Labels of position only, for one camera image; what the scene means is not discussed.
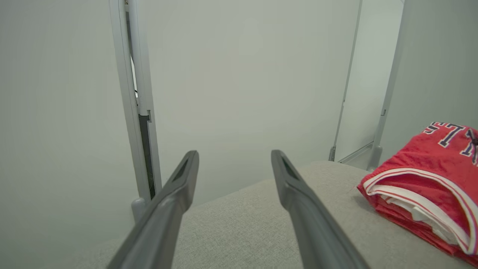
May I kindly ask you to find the grey frame base rail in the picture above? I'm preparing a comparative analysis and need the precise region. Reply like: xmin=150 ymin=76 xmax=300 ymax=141
xmin=337 ymin=141 xmax=375 ymax=165

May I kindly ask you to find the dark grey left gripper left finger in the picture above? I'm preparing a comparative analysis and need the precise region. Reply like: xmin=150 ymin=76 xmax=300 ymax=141
xmin=108 ymin=151 xmax=200 ymax=269

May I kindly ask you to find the grey double partition post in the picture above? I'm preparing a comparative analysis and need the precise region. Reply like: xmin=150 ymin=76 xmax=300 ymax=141
xmin=109 ymin=0 xmax=163 ymax=225

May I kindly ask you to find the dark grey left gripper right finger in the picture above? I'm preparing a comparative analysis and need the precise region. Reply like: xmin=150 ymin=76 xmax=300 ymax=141
xmin=270 ymin=150 xmax=370 ymax=269

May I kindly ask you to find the red white number 23 jersey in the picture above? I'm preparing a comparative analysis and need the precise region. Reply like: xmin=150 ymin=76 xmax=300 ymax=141
xmin=357 ymin=121 xmax=478 ymax=266

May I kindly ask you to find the thin grey partition post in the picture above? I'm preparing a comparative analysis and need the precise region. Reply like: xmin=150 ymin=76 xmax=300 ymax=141
xmin=329 ymin=0 xmax=363 ymax=162

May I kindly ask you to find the grey partition frame post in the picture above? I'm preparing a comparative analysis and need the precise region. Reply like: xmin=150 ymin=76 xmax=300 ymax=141
xmin=367 ymin=0 xmax=407 ymax=171

